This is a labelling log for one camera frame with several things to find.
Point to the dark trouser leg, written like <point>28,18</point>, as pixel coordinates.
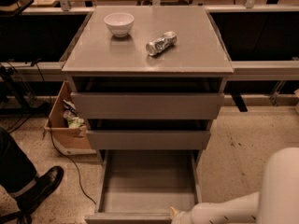
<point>17,173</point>

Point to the crushed silver can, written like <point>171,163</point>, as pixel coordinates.
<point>161,43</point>

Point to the crumpled trash in box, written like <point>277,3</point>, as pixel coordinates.
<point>71,115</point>

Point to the grey bottom drawer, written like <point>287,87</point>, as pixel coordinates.
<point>141,186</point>

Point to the grey drawer cabinet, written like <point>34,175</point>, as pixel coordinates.
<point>148,78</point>

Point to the grey top drawer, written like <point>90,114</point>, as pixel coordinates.
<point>147,97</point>

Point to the cardboard box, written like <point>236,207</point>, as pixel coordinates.
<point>67,138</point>

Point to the grey drawer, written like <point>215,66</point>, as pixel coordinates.
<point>149,134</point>
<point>147,97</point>
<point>141,186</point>

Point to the white bowl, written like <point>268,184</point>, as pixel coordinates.
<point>119,23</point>

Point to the grey middle drawer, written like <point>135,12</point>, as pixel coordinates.
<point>149,134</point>

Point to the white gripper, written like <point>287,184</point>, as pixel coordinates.
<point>186,217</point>

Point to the black leather shoe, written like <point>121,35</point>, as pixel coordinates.
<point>39,189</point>

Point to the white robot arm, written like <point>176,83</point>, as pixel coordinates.
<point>277,202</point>

